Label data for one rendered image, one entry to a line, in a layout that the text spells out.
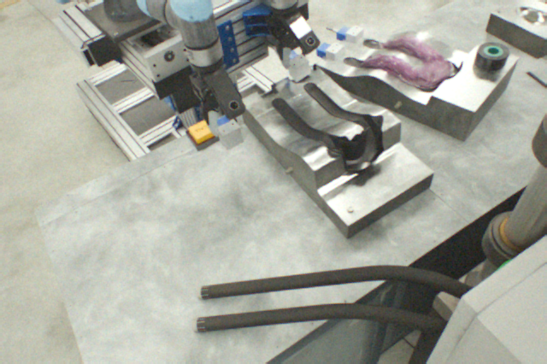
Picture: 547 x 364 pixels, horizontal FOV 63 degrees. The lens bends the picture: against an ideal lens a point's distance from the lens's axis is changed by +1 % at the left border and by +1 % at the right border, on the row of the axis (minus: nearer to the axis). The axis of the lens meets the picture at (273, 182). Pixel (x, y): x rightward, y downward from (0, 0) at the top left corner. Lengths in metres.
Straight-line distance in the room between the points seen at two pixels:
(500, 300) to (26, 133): 2.89
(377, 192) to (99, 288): 0.69
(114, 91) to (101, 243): 1.58
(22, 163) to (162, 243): 1.81
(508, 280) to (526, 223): 0.49
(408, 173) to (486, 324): 0.86
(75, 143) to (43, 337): 1.14
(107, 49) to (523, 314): 1.47
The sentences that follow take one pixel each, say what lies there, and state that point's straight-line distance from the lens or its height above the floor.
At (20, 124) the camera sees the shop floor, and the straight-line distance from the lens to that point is 3.12.
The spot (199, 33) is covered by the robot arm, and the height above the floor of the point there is 1.23.
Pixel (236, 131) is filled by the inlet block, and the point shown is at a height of 0.95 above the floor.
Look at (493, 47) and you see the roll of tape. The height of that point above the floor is 0.94.
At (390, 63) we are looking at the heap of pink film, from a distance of 1.32.
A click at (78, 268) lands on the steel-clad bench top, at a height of 0.80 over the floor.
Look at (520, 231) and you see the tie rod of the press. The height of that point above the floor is 1.08.
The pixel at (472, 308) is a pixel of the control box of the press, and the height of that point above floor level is 1.46.
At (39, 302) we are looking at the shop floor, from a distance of 2.24.
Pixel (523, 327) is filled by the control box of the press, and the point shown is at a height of 1.47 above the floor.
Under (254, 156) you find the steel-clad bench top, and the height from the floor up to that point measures 0.80.
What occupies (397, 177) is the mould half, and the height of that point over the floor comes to 0.86.
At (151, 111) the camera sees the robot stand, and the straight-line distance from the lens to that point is 2.43.
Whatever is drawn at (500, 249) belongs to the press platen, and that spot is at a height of 1.04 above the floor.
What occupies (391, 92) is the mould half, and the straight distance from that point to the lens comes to 1.31.
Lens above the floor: 1.71
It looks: 51 degrees down
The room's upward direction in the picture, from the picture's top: 10 degrees counter-clockwise
